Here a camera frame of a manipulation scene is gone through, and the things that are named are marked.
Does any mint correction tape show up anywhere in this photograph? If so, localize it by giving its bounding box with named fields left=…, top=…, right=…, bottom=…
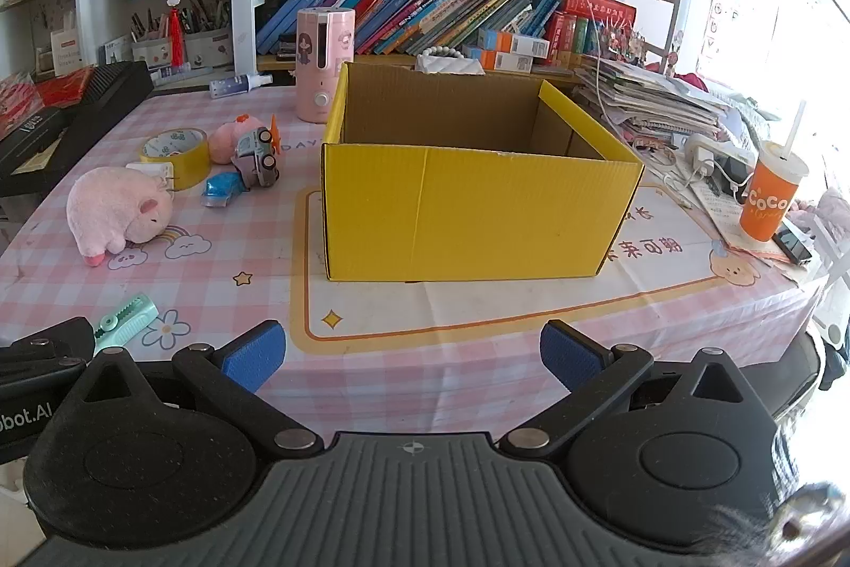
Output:
left=93, top=293, right=158, bottom=354

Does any pink plush pig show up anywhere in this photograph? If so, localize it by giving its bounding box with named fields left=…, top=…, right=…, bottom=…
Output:
left=66, top=167, right=173, bottom=266

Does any blue toy car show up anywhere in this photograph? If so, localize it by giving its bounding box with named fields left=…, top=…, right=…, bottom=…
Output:
left=202, top=171, right=248, bottom=209

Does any pastel toy truck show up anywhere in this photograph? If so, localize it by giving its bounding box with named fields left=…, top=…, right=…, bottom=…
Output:
left=231, top=126, right=279, bottom=190

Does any yellow tape roll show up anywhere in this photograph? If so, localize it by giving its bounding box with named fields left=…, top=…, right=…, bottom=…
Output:
left=140, top=128, right=212, bottom=191

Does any pink plush chick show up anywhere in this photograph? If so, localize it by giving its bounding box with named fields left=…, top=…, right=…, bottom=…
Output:
left=209, top=114, right=262, bottom=165

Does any white charger plug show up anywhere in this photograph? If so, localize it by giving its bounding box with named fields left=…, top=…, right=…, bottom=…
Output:
left=127, top=161, right=174, bottom=191

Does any pink checkered tablecloth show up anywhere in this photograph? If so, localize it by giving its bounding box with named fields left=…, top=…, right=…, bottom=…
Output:
left=2, top=88, right=821, bottom=436

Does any grey chair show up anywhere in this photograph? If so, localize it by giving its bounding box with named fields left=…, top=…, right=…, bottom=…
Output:
left=742, top=331, right=826, bottom=421

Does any black smartphone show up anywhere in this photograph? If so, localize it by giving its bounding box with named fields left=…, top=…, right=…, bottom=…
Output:
left=772, top=220, right=814, bottom=266

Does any black flat box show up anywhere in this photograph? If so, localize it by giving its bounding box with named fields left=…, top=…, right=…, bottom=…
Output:
left=2, top=106, right=66, bottom=160

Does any white power strip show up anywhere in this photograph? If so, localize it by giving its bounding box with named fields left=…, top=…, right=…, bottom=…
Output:
left=684, top=134, right=757, bottom=185

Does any orange CoCo drink cup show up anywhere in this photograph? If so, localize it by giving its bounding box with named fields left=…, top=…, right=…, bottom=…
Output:
left=739, top=105, right=808, bottom=242

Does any yellow cardboard box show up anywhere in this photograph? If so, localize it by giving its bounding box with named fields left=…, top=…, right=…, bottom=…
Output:
left=321, top=63, right=644, bottom=282

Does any stack of papers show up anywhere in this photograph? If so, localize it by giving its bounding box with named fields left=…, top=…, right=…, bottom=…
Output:
left=575, top=56, right=729, bottom=141

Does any small spray bottle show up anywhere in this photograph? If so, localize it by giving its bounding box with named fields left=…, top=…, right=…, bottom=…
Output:
left=209, top=73, right=274, bottom=99

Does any black keyboard instrument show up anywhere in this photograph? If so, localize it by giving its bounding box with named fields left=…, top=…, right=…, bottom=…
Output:
left=2, top=62, right=152, bottom=197

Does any pink cylindrical humidifier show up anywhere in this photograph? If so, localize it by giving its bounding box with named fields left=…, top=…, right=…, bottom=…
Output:
left=295, top=7, right=356, bottom=124

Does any white quilted handbag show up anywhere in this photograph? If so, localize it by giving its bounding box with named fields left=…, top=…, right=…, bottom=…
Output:
left=415, top=46, right=486, bottom=76

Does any red tassel ornament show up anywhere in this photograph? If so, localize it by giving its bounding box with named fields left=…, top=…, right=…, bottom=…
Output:
left=167, top=0, right=184, bottom=67

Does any row of colourful books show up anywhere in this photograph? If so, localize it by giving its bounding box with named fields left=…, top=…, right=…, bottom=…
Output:
left=257, top=0, right=637, bottom=61

